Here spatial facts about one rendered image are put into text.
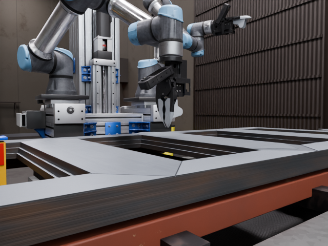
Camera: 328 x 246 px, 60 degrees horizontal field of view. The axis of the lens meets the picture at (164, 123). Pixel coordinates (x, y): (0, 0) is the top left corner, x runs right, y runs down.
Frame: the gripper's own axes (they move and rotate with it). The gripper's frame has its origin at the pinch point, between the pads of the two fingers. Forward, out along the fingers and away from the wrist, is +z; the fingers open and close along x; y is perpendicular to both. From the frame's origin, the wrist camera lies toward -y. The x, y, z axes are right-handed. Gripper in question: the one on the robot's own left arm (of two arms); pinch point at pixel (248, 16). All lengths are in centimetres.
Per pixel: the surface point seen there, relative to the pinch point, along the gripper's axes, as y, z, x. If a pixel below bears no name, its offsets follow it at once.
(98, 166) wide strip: 43, 10, 123
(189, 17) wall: -82, -218, -354
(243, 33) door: -28, -89, -277
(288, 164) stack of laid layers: 49, 35, 93
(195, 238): 52, 28, 123
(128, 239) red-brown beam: 49, 22, 130
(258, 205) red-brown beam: 54, 31, 104
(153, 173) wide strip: 43, 21, 122
